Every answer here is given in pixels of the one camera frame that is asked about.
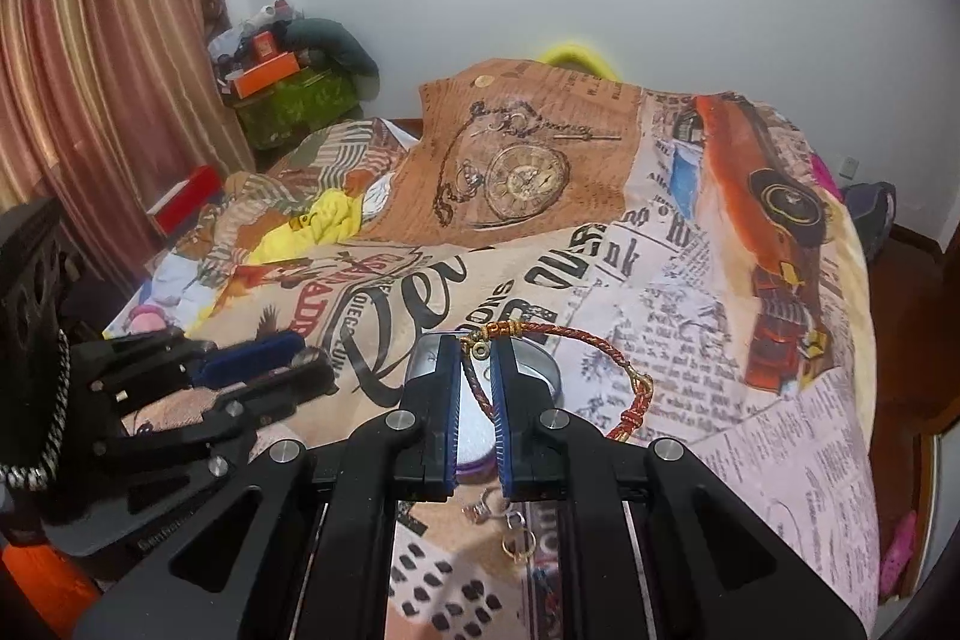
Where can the white wall socket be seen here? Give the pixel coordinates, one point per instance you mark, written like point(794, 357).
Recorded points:
point(848, 168)

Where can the newspaper print bed blanket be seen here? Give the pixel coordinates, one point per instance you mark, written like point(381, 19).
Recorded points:
point(675, 254)

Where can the striped red gold curtain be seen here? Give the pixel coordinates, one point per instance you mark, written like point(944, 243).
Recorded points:
point(105, 105)

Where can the pink plush toy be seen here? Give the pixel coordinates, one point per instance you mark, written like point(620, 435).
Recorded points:
point(146, 318)

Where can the yellow cloth on bed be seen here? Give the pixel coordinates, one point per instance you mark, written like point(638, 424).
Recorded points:
point(333, 217)

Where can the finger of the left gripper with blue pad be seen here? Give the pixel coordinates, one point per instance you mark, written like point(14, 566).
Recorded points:
point(247, 399)
point(247, 351)

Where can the dark green stuffed bag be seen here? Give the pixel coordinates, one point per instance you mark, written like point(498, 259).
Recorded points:
point(332, 39)

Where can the green covered side table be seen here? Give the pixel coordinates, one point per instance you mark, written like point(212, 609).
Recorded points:
point(300, 104)

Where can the red and white box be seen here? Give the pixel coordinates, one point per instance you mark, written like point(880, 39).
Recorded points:
point(180, 205)

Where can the orange box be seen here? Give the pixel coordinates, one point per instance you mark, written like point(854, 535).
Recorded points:
point(264, 75)

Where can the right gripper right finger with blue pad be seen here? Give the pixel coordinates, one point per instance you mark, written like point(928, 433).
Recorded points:
point(654, 544)

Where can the pink slipper on floor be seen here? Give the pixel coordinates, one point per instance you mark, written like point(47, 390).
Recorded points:
point(898, 555)

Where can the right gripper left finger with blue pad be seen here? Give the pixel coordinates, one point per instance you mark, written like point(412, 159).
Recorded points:
point(298, 544)

